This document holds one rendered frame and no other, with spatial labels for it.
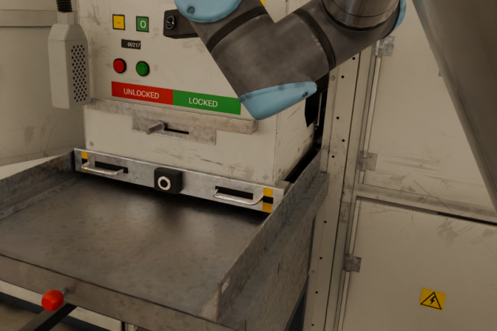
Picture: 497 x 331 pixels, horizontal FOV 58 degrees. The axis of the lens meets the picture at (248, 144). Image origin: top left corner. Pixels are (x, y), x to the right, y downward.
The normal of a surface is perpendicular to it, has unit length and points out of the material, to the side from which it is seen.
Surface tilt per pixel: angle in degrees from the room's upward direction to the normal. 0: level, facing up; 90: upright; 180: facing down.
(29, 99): 90
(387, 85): 90
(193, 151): 90
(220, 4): 71
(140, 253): 0
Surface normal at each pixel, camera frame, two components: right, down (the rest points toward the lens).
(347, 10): -0.51, 0.85
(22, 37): 0.70, 0.26
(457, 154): -0.36, 0.27
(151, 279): 0.06, -0.95
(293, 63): 0.25, 0.28
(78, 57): 0.93, 0.16
